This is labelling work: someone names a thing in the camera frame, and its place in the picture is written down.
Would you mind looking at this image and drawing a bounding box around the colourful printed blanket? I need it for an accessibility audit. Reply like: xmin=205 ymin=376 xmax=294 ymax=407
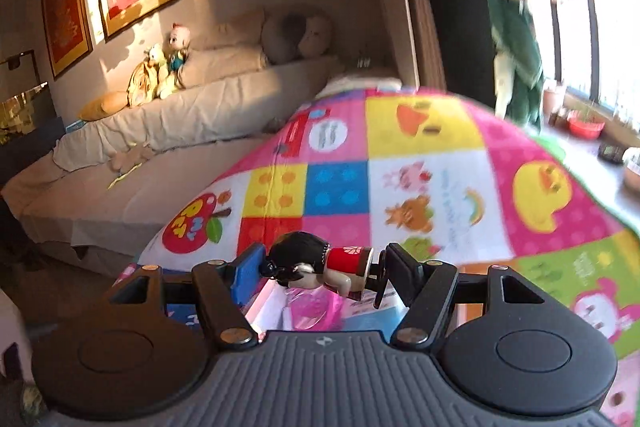
xmin=115 ymin=87 xmax=640 ymax=427

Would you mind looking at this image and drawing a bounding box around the dark glass tank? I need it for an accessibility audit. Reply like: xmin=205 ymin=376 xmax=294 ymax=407
xmin=0 ymin=81 xmax=55 ymax=145

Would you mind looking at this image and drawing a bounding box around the yellow plush toy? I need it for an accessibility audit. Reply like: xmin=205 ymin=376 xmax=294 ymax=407
xmin=126 ymin=43 xmax=184 ymax=108

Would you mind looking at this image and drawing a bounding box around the green and white hanging garment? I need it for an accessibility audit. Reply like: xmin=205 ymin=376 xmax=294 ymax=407
xmin=484 ymin=0 xmax=547 ymax=128

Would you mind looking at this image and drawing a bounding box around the beige sofa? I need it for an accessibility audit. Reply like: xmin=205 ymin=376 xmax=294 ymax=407
xmin=0 ymin=56 xmax=403 ymax=279

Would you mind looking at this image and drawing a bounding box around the small doll with blue shirt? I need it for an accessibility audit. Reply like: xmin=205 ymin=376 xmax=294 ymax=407
xmin=167 ymin=22 xmax=192 ymax=74

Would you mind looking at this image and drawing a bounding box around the white folded cushion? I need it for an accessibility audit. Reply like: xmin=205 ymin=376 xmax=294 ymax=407
xmin=324 ymin=68 xmax=404 ymax=96

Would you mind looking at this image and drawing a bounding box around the grey neck pillow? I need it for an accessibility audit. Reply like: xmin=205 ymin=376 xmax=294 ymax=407
xmin=260 ymin=8 xmax=334 ymax=66

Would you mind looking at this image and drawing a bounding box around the small beige star plush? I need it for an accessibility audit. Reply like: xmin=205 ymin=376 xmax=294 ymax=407
xmin=109 ymin=146 xmax=157 ymax=174

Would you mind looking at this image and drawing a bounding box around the white pillow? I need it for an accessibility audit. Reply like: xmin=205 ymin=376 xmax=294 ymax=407
xmin=191 ymin=9 xmax=267 ymax=54
xmin=176 ymin=44 xmax=272 ymax=88

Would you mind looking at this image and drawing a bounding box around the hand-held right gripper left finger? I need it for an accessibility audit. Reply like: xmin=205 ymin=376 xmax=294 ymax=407
xmin=105 ymin=243 xmax=266 ymax=348

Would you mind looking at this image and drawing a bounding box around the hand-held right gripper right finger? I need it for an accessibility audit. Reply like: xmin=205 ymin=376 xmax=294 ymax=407
xmin=385 ymin=243 xmax=548 ymax=350

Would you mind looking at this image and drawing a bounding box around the red bowl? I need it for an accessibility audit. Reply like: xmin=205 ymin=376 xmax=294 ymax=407
xmin=567 ymin=116 xmax=607 ymax=141

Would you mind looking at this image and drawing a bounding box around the dark jar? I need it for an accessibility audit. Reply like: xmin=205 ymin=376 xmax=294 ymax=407
xmin=599 ymin=141 xmax=629 ymax=166

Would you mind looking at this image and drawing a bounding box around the black haired doll figure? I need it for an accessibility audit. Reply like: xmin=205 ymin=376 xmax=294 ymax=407
xmin=262 ymin=231 xmax=389 ymax=311

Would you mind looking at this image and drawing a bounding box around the orange cushion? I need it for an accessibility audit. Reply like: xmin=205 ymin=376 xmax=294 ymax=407
xmin=76 ymin=90 xmax=132 ymax=121

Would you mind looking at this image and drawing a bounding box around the white bowl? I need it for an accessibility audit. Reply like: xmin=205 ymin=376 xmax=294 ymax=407
xmin=621 ymin=147 xmax=640 ymax=191

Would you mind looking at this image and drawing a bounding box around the pink cardboard box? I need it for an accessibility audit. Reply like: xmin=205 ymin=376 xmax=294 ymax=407
xmin=240 ymin=263 xmax=521 ymax=338

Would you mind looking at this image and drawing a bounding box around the pink flower pot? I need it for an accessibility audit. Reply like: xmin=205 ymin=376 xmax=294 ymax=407
xmin=542 ymin=86 xmax=569 ymax=118

